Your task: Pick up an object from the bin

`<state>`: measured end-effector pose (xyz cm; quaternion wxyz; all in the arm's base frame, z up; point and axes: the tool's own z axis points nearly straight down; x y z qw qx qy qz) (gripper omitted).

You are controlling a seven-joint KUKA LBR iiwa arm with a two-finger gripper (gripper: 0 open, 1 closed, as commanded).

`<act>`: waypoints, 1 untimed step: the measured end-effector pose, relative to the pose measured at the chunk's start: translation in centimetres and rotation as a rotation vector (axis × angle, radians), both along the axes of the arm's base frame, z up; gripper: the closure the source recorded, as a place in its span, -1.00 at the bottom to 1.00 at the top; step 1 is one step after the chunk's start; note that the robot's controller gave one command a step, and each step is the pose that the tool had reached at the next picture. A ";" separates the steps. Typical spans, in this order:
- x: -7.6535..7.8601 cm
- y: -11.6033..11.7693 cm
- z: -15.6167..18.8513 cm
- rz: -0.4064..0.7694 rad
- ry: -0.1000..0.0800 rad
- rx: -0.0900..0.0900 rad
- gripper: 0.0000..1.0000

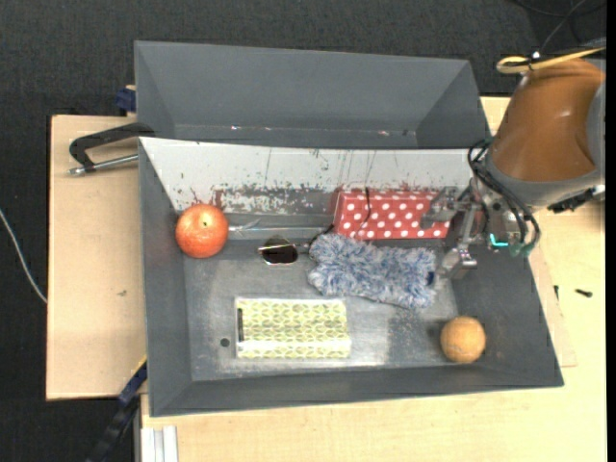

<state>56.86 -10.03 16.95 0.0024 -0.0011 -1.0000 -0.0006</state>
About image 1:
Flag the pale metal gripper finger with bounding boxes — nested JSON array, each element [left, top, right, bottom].
[[435, 246, 479, 281], [420, 186, 460, 233]]

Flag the red white-dotted box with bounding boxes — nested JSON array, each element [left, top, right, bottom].
[[332, 189, 454, 242]]

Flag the orange ball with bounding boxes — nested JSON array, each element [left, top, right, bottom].
[[439, 315, 488, 365]]

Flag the blue and white fluffy cloth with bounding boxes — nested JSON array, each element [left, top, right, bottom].
[[306, 233, 440, 310]]

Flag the dark sunglasses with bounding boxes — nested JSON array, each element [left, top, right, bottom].
[[257, 237, 315, 266]]

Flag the yellow-green patterned box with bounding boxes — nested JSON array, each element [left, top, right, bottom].
[[234, 296, 353, 361]]

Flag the grey metal bin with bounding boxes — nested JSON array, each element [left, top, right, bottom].
[[133, 39, 566, 419]]

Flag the red apple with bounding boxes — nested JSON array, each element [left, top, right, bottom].
[[174, 203, 230, 260]]

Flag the black cylinder on white bracket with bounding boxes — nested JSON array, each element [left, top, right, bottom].
[[547, 184, 606, 215]]

